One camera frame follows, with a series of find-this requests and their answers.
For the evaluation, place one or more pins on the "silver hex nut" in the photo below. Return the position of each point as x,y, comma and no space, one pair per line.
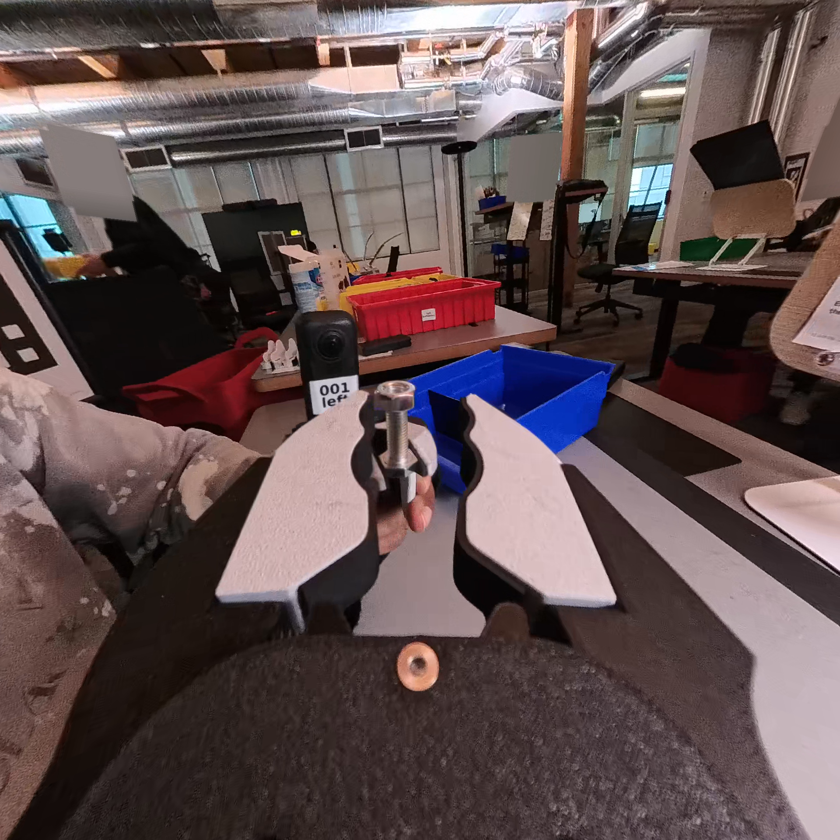
394,392

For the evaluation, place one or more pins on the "wooden top desk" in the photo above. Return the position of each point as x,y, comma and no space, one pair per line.
722,275

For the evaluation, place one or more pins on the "black utility cart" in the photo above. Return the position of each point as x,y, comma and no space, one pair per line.
512,275

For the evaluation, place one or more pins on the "yellow plastic crate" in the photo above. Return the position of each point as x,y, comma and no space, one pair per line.
387,287

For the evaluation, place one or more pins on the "black monitor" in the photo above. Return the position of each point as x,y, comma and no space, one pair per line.
236,229

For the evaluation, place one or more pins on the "blue plastic bin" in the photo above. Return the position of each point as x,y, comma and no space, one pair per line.
558,400

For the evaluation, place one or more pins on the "black bin divider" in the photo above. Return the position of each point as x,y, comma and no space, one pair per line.
446,413

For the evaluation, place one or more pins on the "person's left forearm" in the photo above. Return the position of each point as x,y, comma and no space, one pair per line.
131,472

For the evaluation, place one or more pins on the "small wooden board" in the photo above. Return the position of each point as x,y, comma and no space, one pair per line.
754,210

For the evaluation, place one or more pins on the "small white air vent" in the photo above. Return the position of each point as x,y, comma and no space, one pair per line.
364,138
145,157

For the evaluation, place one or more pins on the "green plastic bin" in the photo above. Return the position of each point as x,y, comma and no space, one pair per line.
695,249

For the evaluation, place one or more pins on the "wooden document board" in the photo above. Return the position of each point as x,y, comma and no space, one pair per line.
800,302

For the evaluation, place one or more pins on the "silver hex bolt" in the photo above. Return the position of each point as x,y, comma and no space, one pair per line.
396,433

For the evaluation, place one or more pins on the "black white marker board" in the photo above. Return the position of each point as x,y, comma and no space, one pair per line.
26,341

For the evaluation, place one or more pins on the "flat black case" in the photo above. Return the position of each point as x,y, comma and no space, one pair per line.
386,345

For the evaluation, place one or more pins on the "black floor lamp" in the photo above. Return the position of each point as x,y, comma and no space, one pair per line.
459,148

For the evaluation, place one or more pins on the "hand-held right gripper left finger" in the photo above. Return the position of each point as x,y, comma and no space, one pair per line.
302,512

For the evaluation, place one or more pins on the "large black screen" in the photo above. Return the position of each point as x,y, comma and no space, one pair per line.
131,328

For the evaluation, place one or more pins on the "white carton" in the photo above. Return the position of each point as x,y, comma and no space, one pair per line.
333,275

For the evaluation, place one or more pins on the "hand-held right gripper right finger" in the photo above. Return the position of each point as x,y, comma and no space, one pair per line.
531,525

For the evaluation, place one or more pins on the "white wipes canister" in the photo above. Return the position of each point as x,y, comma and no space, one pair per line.
305,289

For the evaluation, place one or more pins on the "black flat mat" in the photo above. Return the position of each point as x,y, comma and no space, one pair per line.
663,439

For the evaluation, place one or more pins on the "black flag panel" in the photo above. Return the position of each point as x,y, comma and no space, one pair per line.
738,157

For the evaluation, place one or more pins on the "black floor stand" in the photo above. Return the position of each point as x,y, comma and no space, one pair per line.
558,262

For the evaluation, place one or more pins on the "wooden support post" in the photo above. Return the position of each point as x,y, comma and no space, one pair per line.
577,98

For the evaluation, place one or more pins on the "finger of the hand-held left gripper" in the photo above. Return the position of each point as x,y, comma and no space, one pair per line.
379,476
426,453

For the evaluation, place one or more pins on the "printed instruction sheet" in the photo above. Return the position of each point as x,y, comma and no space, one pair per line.
823,321

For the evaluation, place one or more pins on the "person's left hand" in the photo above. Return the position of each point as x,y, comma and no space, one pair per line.
420,515

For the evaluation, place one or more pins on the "dark red ottoman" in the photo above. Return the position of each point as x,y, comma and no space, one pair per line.
715,394

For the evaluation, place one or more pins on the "silver ventilation duct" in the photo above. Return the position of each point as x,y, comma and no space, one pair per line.
197,105
131,26

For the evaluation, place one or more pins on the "black office chair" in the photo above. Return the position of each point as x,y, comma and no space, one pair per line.
630,236

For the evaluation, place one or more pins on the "small framed screen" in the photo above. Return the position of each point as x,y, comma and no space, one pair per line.
282,244

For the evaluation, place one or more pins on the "red tote bag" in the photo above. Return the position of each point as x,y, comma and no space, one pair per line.
197,394

